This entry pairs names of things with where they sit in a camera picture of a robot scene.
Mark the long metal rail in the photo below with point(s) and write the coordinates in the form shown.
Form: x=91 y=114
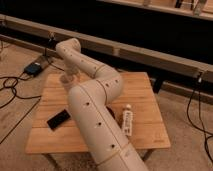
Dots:
x=36 y=35

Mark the white plastic bottle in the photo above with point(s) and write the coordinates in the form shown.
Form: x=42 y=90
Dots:
x=127 y=120

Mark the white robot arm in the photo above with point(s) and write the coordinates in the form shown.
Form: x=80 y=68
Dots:
x=109 y=147

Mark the black power adapter box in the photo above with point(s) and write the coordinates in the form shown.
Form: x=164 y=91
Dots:
x=33 y=69

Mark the black rectangular remote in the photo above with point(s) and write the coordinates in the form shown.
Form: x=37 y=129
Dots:
x=58 y=119

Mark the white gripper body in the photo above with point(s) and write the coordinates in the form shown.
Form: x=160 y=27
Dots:
x=69 y=79

